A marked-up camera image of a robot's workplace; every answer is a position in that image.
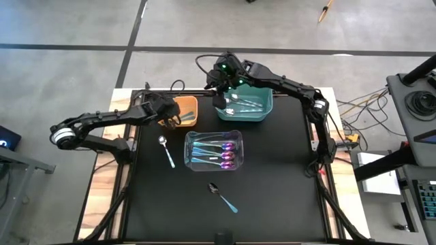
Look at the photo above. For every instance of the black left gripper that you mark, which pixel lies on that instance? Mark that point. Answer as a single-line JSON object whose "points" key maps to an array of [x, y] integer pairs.
{"points": [[165, 107]]}

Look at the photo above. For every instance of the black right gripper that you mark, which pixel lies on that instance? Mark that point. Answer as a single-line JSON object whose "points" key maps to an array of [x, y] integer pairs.
{"points": [[216, 80]]}

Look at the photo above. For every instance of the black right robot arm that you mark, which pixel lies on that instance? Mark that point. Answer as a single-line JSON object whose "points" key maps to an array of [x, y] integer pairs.
{"points": [[289, 88]]}

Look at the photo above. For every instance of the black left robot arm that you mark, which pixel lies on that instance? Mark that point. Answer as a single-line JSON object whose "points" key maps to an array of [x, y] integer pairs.
{"points": [[102, 117]]}

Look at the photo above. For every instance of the yellow plastic bin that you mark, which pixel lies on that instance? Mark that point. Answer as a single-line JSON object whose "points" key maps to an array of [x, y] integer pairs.
{"points": [[190, 102]]}

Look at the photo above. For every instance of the teal plastic bin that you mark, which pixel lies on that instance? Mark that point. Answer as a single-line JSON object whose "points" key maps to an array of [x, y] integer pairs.
{"points": [[265, 115]]}

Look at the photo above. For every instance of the clear plastic bin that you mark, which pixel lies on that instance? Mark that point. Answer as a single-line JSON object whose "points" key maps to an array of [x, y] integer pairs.
{"points": [[213, 168]]}

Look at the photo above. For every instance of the black table mat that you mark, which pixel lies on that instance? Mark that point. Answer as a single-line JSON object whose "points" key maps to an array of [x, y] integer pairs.
{"points": [[170, 211]]}

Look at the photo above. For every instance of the grey side table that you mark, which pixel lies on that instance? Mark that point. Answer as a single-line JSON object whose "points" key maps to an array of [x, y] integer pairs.
{"points": [[27, 163]]}

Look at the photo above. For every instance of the yellow connector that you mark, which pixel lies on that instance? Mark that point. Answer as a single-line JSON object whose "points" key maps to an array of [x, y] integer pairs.
{"points": [[354, 137]]}

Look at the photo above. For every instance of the black device blue light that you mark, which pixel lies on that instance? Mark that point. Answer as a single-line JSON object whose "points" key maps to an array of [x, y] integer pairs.
{"points": [[8, 137]]}

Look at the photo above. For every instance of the black diagonal bar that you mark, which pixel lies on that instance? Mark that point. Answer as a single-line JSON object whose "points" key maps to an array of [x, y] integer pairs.
{"points": [[381, 168]]}

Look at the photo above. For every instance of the white box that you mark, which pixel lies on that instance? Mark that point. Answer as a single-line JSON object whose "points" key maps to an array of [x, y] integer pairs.
{"points": [[378, 180]]}

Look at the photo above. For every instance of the black pole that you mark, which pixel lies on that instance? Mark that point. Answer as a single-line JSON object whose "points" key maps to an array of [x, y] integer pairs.
{"points": [[420, 70]]}

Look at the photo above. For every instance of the grey keyboard desk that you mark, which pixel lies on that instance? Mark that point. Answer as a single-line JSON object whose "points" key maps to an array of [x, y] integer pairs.
{"points": [[425, 173]]}

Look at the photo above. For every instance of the black keyboard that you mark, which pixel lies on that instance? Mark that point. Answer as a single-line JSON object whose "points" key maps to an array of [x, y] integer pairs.
{"points": [[428, 200]]}

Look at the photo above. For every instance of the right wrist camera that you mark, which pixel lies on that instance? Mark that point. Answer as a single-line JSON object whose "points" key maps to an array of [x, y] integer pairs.
{"points": [[219, 101]]}

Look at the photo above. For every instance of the black frame strut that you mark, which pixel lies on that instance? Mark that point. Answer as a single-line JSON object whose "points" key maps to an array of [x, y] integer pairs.
{"points": [[112, 207], [335, 207]]}

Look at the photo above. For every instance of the silver arm base bracket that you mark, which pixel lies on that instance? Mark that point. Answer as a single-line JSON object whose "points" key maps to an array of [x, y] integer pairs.
{"points": [[314, 145]]}

